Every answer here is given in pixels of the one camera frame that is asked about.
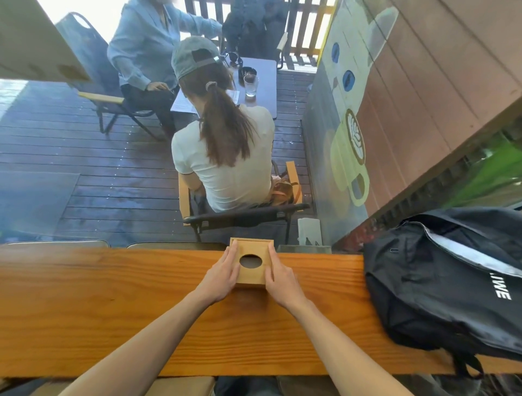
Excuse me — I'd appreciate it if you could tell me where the person's left hand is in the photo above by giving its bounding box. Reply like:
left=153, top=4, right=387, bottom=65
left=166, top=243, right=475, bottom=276
left=195, top=241, right=241, bottom=307

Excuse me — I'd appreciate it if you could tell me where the person's right hand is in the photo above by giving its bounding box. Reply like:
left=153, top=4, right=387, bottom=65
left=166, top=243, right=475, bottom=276
left=264, top=243, right=311, bottom=314

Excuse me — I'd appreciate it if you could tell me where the wooden tissue box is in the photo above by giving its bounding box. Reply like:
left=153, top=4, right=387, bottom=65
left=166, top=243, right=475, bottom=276
left=229, top=238, right=275, bottom=286

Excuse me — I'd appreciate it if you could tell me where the person's right forearm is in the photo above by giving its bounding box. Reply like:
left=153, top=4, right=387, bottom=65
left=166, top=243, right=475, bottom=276
left=291, top=300, right=413, bottom=396

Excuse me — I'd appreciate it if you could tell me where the person's left forearm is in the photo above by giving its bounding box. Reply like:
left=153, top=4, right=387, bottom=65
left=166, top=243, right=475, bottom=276
left=59, top=287, right=213, bottom=396

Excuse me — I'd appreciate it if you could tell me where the black chair with wooden armrests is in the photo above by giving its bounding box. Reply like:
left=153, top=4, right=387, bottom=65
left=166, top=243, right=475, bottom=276
left=178, top=160, right=311, bottom=245

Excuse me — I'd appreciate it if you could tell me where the white table sign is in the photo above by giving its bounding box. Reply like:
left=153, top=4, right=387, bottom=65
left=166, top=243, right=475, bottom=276
left=297, top=218, right=323, bottom=246

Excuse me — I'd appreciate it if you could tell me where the brown leather bag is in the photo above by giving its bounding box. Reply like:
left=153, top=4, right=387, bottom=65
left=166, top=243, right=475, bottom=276
left=270, top=175, right=295, bottom=206

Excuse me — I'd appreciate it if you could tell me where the beige seat cushion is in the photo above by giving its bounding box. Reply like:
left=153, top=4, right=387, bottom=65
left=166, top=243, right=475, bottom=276
left=145, top=376, right=216, bottom=396

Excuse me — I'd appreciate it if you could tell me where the black backpack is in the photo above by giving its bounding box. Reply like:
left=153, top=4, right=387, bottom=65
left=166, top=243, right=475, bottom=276
left=362, top=207, right=522, bottom=379

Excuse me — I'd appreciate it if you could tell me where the white paper sheet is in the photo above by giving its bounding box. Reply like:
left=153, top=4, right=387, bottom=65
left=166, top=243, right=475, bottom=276
left=171, top=87, right=241, bottom=117

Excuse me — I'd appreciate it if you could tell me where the grey outdoor table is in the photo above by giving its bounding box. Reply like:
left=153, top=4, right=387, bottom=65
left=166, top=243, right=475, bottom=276
left=170, top=57, right=278, bottom=121

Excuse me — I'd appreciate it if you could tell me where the grey floor mat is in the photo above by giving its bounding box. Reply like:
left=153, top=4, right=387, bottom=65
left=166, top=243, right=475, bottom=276
left=0, top=171, right=81, bottom=242

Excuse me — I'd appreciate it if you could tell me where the grey baseball cap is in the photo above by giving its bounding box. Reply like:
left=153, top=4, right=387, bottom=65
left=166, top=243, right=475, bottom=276
left=171, top=36, right=226, bottom=81

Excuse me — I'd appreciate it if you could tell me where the black chair with dark jacket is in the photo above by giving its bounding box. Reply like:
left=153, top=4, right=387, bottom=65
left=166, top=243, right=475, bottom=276
left=222, top=0, right=291, bottom=71

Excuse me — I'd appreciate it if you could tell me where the wooden fence railing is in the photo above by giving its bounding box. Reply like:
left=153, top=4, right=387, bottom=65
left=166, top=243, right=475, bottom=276
left=184, top=0, right=338, bottom=58

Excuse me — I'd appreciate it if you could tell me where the dark blue folding chair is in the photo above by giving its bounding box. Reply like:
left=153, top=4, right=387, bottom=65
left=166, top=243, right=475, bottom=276
left=55, top=12, right=164, bottom=142

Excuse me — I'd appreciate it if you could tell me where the beige cardboard panel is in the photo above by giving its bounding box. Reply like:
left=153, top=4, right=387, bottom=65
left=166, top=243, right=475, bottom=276
left=0, top=0, right=93, bottom=83

